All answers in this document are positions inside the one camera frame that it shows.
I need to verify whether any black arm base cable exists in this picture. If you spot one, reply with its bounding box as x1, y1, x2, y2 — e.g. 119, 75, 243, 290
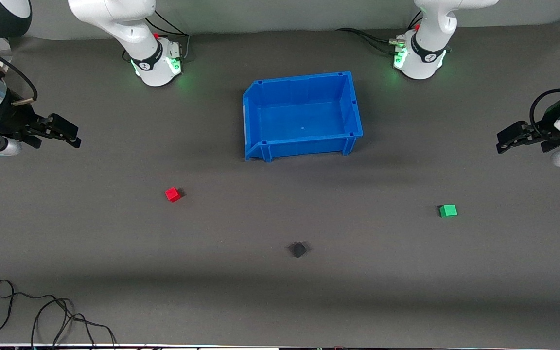
335, 27, 406, 55
123, 10, 191, 64

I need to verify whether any blue plastic storage bin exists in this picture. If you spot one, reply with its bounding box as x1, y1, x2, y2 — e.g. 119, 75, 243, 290
242, 71, 364, 163

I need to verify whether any black right arm base cable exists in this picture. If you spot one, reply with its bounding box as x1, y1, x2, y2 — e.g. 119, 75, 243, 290
123, 10, 191, 64

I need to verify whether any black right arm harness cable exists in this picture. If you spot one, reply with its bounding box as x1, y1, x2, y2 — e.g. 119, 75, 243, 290
0, 34, 37, 105

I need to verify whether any black left arm base cable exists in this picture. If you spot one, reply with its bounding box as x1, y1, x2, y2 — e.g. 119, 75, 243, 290
335, 27, 406, 55

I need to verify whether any thin black loose cable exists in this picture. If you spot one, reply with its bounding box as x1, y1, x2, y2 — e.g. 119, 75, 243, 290
0, 279, 118, 348

